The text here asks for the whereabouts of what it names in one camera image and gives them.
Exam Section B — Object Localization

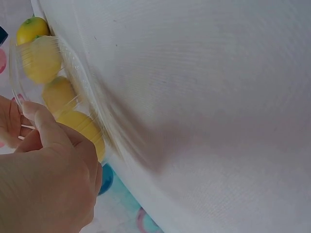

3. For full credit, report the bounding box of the person's left hand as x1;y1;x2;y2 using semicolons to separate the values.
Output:
0;95;103;233

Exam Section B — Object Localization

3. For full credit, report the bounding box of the clear plastic bowl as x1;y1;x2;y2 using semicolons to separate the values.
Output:
8;35;116;164

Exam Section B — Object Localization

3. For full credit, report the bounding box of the yellow fruit with green stem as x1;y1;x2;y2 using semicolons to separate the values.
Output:
20;35;62;84
16;16;51;46

